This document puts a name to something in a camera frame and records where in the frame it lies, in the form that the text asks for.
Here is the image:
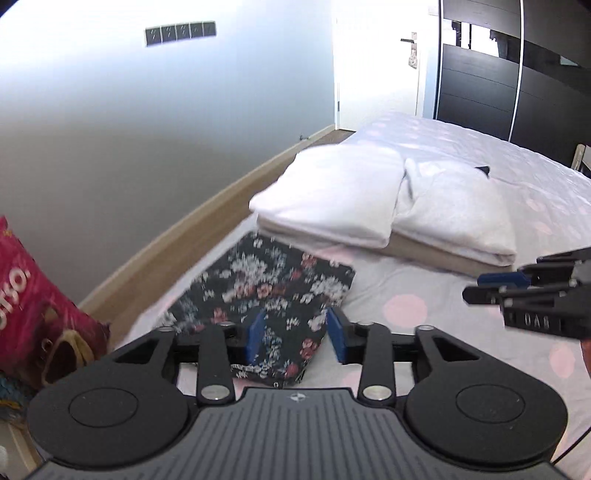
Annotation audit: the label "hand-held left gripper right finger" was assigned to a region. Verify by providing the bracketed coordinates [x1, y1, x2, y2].
[325, 307, 490, 407]

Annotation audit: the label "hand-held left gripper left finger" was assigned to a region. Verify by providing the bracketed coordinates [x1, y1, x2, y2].
[111, 310, 267, 407]

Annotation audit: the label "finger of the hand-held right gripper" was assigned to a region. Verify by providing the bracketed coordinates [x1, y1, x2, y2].
[463, 277, 591, 306]
[477, 247, 591, 287]

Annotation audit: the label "dark floral pants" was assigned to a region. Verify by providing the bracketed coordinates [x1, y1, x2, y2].
[157, 231, 356, 387]

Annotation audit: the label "beige folded garment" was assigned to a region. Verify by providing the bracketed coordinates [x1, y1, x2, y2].
[256, 216, 515, 278]

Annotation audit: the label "white folded garment black patch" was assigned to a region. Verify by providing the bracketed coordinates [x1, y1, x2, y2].
[392, 157, 518, 267]

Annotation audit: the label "plain white folded garment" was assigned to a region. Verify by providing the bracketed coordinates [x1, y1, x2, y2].
[249, 145, 407, 250]

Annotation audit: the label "white chair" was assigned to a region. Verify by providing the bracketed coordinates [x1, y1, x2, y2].
[571, 144, 591, 179]

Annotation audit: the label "grey pink-dotted bedspread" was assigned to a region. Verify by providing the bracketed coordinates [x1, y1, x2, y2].
[111, 111, 591, 467]

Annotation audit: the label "black wardrobe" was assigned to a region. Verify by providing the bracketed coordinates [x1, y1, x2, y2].
[434, 0, 591, 168]

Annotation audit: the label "white door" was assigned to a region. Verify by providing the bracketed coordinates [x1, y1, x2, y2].
[332, 14, 426, 132]

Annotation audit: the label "blue yellow cloth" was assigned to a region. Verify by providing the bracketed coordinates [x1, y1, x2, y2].
[0, 373, 29, 418]

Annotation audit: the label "metal door handle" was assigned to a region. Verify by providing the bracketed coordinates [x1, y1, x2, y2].
[401, 32, 419, 70]

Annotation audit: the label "black wall picture frame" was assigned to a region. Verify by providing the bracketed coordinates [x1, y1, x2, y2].
[144, 21, 217, 47]

